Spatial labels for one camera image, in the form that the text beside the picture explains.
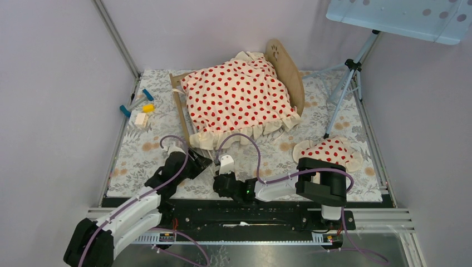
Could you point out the small strawberry print pillow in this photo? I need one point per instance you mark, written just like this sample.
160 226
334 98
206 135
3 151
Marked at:
335 150

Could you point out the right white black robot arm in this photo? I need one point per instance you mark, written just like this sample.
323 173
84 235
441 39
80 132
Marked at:
319 181

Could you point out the floral table mat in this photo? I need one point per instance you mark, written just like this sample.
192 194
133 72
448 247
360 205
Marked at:
140 153

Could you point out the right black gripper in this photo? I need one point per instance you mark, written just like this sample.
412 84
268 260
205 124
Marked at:
230 175

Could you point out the yellow toy block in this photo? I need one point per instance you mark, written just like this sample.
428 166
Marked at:
148 108

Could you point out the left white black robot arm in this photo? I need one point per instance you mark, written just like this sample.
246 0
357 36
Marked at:
98 242

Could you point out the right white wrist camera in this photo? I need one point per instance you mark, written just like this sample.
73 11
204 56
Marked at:
226 165

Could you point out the large strawberry print cushion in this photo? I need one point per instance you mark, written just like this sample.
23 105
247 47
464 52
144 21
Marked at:
239 99

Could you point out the grey tripod stand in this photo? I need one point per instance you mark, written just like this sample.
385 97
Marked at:
350 81

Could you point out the wooden pet bed frame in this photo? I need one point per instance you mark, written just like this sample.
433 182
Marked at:
287 73

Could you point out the beige wooden toy block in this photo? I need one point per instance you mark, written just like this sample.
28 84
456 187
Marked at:
141 120

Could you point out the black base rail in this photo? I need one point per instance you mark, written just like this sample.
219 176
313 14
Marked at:
278 221

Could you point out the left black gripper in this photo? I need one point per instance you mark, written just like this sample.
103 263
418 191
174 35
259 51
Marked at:
198 164

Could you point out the light blue perforated tray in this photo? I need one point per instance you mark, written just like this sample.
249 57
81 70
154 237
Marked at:
440 21

